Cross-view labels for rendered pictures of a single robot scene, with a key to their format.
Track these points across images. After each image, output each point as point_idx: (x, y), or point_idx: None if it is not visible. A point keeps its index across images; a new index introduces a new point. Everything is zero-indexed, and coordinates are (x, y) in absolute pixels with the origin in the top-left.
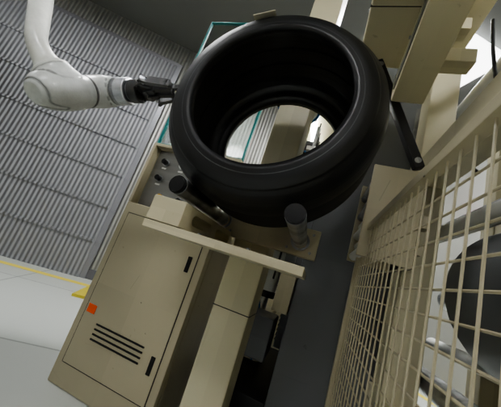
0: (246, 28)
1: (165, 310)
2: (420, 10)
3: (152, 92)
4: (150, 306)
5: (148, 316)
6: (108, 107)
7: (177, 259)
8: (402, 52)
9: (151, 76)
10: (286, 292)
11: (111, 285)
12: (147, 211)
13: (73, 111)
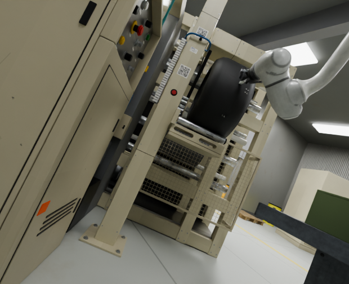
0: None
1: (94, 164)
2: None
3: (251, 80)
4: (89, 167)
5: (85, 176)
6: (258, 76)
7: (113, 123)
8: (212, 54)
9: None
10: (126, 129)
11: (69, 168)
12: (119, 69)
13: (270, 102)
